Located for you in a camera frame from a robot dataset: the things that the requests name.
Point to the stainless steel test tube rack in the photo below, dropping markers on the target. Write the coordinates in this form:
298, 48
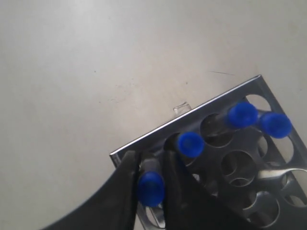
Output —
262, 178

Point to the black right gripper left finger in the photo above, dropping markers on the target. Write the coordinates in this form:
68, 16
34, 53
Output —
113, 206

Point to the blue-capped tube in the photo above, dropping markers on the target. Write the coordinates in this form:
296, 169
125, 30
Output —
150, 185
189, 144
274, 124
240, 115

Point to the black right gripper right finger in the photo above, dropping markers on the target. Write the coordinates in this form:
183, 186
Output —
187, 204

